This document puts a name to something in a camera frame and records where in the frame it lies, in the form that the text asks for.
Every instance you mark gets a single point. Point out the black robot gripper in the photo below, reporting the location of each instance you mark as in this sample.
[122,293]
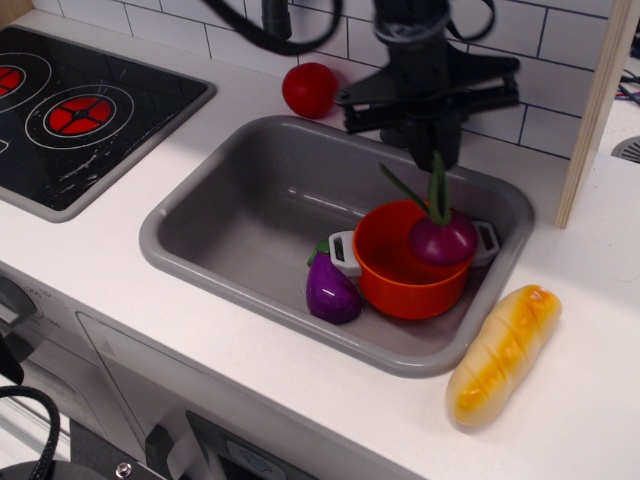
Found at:
[426,80]

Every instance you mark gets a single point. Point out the toy bread loaf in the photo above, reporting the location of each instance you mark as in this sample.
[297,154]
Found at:
[499,358]

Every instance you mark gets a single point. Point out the grey plastic sink basin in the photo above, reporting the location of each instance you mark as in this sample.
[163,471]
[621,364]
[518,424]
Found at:
[243,225]

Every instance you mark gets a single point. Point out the purple toy beet green stems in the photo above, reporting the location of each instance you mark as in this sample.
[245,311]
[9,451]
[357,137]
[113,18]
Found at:
[441,237]

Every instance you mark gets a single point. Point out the orange toy pot grey handles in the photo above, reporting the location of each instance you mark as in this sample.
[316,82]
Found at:
[391,279]

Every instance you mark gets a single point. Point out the black toy stovetop red burners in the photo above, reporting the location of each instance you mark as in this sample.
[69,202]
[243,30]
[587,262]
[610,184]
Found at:
[75,119]

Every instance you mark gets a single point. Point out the dark grey toy faucet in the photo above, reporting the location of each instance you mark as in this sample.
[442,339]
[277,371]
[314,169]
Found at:
[398,135]

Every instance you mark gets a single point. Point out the light wooden side panel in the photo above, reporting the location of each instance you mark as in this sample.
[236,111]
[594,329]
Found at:
[620,30]

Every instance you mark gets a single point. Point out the red toy tomato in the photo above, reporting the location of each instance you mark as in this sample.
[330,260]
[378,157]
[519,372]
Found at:
[309,89]

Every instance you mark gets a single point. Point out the purple toy eggplant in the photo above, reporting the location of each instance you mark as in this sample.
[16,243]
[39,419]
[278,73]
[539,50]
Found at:
[330,295]

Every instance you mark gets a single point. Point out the white toy oven front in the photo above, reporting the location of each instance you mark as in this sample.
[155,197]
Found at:
[181,421]

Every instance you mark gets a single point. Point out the black robot base with screw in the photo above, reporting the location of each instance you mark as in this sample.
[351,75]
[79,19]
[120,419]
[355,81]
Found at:
[90,458]

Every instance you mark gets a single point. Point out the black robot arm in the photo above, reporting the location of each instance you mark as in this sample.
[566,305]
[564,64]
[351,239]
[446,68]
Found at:
[410,12]

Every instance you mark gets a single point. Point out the round metal vent grille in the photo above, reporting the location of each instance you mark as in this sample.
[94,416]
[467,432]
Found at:
[628,149]

